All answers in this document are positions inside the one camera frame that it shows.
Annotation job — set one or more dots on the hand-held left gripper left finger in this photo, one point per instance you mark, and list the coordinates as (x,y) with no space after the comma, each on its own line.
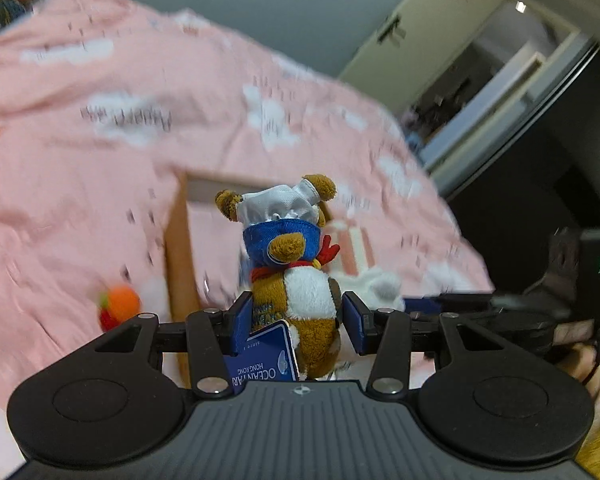
(241,325)

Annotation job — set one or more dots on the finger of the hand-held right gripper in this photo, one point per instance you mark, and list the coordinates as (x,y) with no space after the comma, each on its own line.
(460,301)
(500,327)

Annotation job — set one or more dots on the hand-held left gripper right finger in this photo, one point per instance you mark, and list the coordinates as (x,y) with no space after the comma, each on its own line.
(356,322)

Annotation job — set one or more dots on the brown plush bear white hat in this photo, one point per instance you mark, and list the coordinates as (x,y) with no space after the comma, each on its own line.
(300,280)

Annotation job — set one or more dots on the white drawer with wooden rim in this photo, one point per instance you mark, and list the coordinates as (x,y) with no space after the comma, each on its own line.
(180,270)

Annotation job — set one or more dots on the person's right hand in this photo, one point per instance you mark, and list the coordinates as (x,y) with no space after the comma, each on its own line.
(575,334)

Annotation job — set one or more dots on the pink and white striped box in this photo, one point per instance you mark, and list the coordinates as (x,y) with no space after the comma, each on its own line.
(352,245)

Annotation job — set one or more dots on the orange and red plush toy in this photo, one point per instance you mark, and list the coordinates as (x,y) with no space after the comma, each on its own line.
(120,305)

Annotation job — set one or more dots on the dark wardrobe panel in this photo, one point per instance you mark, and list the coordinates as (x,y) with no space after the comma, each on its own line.
(545,160)

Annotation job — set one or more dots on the pink cloud print blanket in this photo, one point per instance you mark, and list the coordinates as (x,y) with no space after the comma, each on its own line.
(80,185)

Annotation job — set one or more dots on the white door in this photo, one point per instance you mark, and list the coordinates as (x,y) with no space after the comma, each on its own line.
(420,25)

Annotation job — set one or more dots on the ceiling lamp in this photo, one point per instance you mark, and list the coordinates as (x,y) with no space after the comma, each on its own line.
(520,6)

